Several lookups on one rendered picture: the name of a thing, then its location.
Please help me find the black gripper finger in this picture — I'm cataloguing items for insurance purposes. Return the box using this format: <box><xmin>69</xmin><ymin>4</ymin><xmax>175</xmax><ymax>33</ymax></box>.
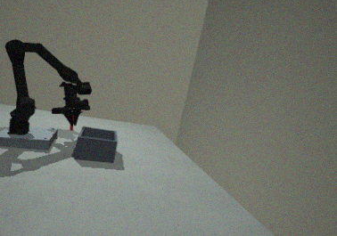
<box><xmin>62</xmin><ymin>113</ymin><xmax>74</xmax><ymax>126</ymax></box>
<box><xmin>71</xmin><ymin>111</ymin><xmax>82</xmax><ymax>126</ymax></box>

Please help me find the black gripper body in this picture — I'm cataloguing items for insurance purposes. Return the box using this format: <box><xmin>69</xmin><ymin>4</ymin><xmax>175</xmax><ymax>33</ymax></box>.
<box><xmin>52</xmin><ymin>95</ymin><xmax>90</xmax><ymax>114</ymax></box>

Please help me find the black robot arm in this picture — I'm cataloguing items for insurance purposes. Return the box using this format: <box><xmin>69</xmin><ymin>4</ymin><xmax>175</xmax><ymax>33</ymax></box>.
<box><xmin>5</xmin><ymin>40</ymin><xmax>92</xmax><ymax>135</ymax></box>

